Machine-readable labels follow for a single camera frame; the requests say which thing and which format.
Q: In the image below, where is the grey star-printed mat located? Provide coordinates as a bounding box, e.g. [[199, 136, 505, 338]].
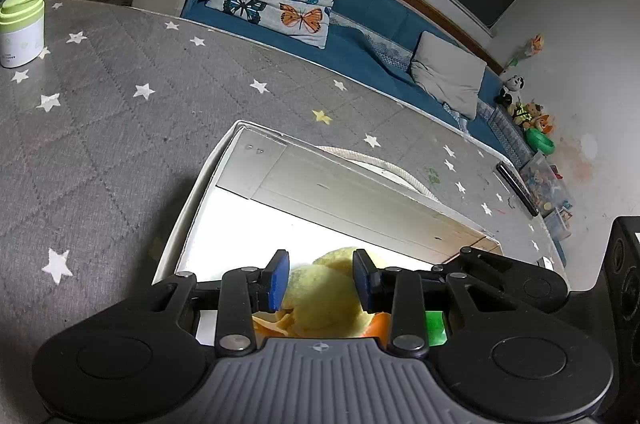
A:
[[0, 0, 613, 355]]

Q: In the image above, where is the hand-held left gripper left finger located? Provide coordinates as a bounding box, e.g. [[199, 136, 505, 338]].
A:
[[85, 248, 291, 353]]

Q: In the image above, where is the blue sofa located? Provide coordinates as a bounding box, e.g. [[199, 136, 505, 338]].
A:
[[131, 0, 541, 155]]

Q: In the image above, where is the grey cushion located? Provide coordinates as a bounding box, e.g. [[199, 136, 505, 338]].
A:
[[410, 31, 488, 121]]

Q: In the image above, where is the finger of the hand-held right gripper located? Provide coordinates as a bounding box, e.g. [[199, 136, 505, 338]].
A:
[[432, 247, 503, 280]]

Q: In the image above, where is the pile of plush toys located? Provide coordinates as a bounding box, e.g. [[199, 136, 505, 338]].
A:
[[507, 101, 558, 133]]

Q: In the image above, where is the green snack packet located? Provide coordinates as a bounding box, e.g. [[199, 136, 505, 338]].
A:
[[424, 311, 447, 346]]

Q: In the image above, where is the black remote control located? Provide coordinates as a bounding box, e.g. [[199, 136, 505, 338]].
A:
[[496, 161, 541, 218]]

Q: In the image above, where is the orange toy carrot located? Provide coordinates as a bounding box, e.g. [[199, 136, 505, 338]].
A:
[[367, 313, 391, 338]]

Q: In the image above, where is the small clear plastic box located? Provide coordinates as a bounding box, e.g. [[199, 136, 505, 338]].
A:
[[542, 209, 574, 243]]

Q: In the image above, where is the yellow plush duck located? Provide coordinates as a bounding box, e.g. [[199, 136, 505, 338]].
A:
[[285, 247, 383, 339]]

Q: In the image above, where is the white cardboard box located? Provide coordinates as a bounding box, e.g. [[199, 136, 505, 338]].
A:
[[152, 119, 503, 345]]

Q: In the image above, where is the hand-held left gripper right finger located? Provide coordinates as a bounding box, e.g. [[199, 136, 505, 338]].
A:
[[352, 249, 525, 355]]

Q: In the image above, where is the panda plush toy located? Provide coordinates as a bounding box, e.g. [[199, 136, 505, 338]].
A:
[[494, 74, 526, 107]]

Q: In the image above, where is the black speaker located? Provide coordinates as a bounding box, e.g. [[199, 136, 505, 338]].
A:
[[600, 217, 640, 355]]

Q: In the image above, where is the white jar with green lid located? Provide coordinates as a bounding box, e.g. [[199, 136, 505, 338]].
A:
[[0, 0, 46, 68]]

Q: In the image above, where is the clear plastic toy box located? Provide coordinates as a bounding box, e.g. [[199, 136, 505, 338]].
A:
[[517, 151, 576, 215]]

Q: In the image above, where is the white rope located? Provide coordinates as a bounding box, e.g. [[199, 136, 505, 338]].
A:
[[316, 145, 442, 205]]

